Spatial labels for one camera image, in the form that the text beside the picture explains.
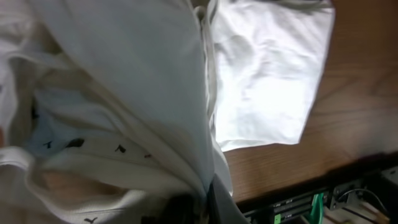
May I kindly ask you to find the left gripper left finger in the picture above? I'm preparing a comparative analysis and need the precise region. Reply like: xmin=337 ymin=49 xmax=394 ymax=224
xmin=141 ymin=195 xmax=207 ymax=224

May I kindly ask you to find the white printed t-shirt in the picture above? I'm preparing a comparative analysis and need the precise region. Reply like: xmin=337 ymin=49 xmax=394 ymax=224
xmin=1 ymin=0 xmax=335 ymax=223

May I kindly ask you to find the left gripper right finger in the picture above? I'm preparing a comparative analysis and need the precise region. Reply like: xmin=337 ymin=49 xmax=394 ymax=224
xmin=207 ymin=174 xmax=249 ymax=224

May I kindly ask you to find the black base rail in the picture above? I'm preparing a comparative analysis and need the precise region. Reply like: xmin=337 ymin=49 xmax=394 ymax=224
xmin=244 ymin=166 xmax=397 ymax=224

